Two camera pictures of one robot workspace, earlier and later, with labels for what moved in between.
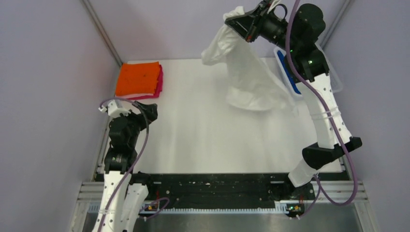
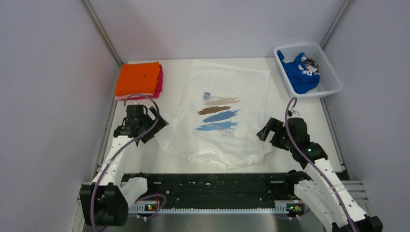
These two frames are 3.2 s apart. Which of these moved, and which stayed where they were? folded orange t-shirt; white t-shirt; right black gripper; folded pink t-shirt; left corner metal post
Moved: right black gripper; white t-shirt
Stayed: left corner metal post; folded orange t-shirt; folded pink t-shirt
